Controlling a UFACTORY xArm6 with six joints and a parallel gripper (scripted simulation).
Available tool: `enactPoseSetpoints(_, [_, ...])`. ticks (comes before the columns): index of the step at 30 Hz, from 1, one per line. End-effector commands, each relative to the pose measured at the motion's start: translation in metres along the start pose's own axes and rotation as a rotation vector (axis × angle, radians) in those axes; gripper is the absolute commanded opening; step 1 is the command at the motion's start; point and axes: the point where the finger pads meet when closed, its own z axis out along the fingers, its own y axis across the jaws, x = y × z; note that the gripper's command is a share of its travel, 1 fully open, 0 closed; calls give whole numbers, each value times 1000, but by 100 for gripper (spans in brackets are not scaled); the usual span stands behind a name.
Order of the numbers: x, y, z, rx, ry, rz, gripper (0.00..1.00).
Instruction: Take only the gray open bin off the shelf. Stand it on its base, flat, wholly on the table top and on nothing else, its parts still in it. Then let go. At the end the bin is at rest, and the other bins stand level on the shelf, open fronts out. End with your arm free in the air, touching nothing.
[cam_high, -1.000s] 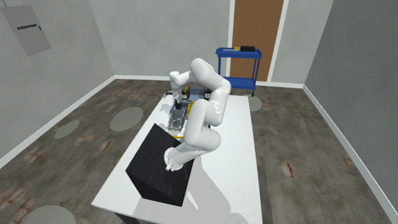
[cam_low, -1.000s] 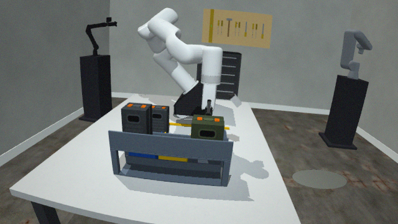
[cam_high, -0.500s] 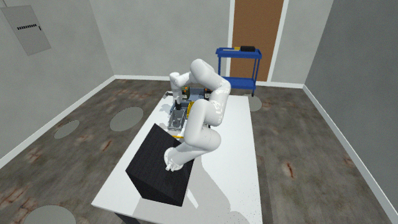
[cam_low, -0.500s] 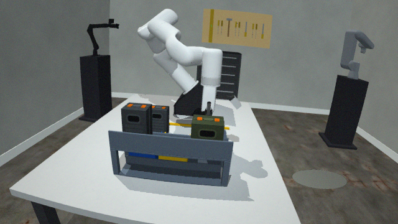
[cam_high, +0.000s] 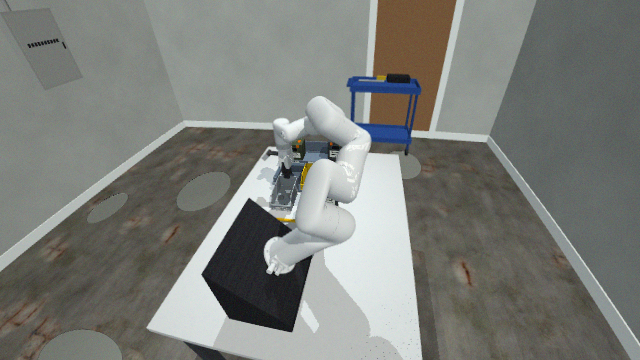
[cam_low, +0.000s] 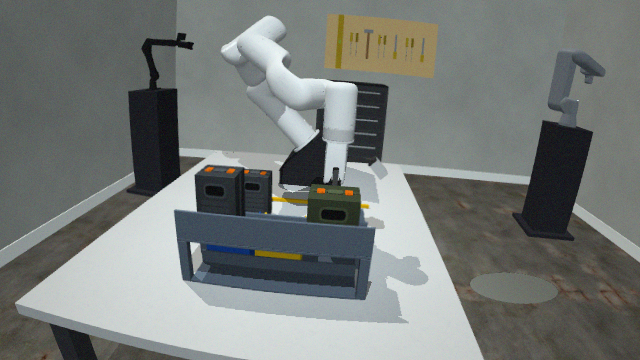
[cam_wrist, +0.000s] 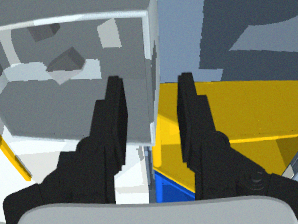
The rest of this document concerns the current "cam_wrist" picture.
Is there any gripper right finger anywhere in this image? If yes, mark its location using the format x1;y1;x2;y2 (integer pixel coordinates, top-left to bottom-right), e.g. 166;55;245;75
177;72;298;221

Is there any grey bin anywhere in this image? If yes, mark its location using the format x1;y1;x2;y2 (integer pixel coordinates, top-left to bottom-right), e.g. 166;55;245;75
0;0;160;146

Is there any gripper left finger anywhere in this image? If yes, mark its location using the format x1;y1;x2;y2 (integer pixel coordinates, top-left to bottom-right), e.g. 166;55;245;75
3;76;128;224

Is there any blue open bin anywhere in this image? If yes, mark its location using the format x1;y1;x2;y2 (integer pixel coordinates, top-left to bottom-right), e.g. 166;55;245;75
154;169;195;203

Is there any yellow open bin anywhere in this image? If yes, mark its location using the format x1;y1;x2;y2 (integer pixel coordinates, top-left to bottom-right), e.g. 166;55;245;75
152;80;298;193

